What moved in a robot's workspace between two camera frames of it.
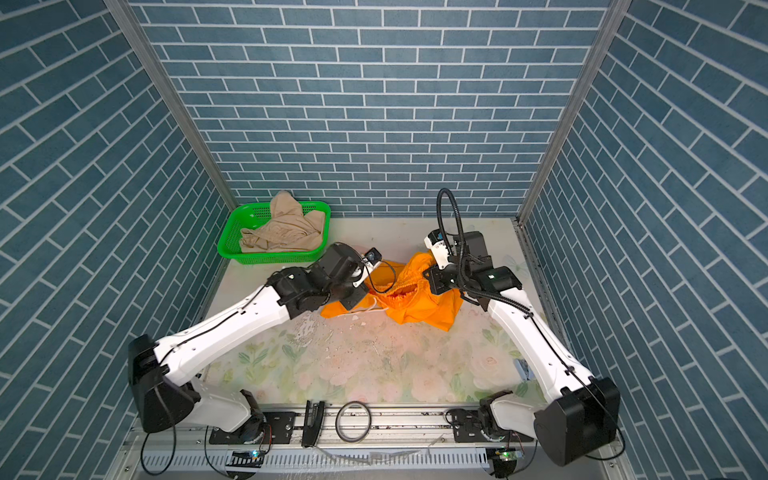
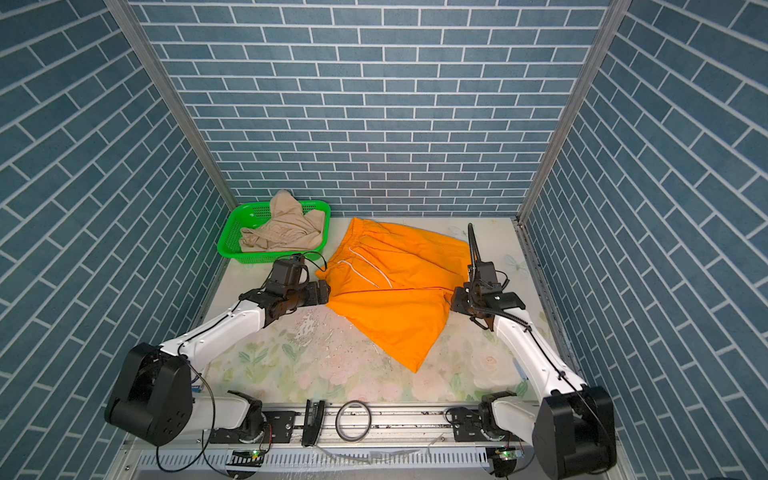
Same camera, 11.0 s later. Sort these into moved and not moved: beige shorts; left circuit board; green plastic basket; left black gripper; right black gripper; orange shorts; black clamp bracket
Moved: orange shorts; right black gripper; left black gripper
Not moved: left circuit board; beige shorts; green plastic basket; black clamp bracket
